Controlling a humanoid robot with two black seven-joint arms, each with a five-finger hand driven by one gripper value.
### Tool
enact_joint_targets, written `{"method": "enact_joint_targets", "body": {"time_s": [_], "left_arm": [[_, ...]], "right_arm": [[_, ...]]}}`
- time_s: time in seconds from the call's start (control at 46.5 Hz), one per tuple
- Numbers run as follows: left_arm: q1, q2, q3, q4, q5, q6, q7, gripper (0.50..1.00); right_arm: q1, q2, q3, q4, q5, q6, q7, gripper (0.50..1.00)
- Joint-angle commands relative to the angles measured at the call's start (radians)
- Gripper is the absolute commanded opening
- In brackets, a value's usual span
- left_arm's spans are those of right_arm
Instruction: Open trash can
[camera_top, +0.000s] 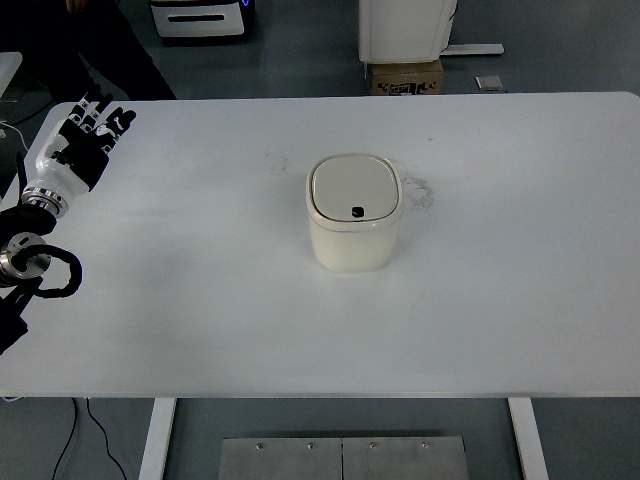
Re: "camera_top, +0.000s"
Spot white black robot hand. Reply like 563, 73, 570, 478
33, 93, 136, 194

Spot cream mini trash can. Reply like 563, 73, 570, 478
306, 153, 404, 274

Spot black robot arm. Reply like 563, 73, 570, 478
1, 93, 136, 351

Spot person in dark clothes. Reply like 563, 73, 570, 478
1, 1, 176, 103

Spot white side table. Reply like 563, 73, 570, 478
0, 52, 23, 96

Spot white plastic container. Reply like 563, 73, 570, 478
358, 0, 458, 64

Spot brown cardboard box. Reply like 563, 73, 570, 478
366, 60, 444, 96

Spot left white table leg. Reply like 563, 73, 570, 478
138, 398, 177, 480

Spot white table leg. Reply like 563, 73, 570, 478
138, 398, 177, 480
508, 397, 549, 480

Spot white table foot bar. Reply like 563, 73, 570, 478
440, 43, 505, 56

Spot grey floor socket plate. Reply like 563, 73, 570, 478
474, 75, 505, 92

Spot right white table leg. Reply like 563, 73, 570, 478
508, 397, 549, 480

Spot white cable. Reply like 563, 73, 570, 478
0, 119, 27, 151

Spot black floor cable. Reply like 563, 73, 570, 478
85, 397, 129, 480
51, 397, 80, 480

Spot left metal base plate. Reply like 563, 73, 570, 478
218, 438, 343, 479

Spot metal base plate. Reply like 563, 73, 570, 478
218, 438, 343, 479
342, 436, 469, 479

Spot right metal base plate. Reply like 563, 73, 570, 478
342, 436, 469, 479

